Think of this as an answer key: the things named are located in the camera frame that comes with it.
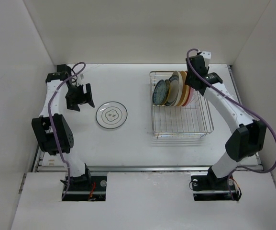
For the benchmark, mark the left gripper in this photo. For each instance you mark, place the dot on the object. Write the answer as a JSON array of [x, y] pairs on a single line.
[[73, 104]]

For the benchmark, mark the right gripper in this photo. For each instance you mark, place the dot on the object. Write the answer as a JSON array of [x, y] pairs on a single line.
[[187, 78]]

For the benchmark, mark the orange plate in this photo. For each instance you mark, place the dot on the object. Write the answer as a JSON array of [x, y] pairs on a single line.
[[186, 89]]

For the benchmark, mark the yellow patterned plate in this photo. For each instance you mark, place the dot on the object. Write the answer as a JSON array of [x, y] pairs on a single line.
[[167, 81]]

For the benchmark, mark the green rim white plate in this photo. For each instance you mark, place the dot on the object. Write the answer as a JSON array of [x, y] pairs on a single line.
[[173, 89]]

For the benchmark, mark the white plate dark rim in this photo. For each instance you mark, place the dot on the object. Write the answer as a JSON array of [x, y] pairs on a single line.
[[111, 115]]

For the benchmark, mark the blue green patterned plate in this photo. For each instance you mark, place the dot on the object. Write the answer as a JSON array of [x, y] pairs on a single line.
[[159, 93]]

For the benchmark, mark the pink plate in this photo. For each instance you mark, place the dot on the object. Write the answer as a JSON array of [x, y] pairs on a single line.
[[190, 96]]

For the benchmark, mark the cream plate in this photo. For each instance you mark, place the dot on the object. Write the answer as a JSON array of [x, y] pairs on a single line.
[[180, 89]]

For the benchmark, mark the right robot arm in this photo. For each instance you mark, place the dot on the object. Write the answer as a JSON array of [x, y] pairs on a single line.
[[247, 134]]

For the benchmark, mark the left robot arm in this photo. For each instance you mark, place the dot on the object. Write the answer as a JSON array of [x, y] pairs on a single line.
[[53, 133]]

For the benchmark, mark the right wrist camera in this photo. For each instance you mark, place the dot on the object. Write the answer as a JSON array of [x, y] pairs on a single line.
[[206, 55]]

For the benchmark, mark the wire dish rack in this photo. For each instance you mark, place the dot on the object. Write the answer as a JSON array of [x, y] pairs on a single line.
[[178, 111]]

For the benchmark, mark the front aluminium rail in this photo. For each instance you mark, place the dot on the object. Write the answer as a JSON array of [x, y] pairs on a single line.
[[128, 169]]

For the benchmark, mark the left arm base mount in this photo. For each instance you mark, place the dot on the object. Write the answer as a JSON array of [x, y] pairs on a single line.
[[85, 188]]

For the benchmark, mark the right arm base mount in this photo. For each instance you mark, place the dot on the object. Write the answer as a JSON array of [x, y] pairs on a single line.
[[225, 189]]

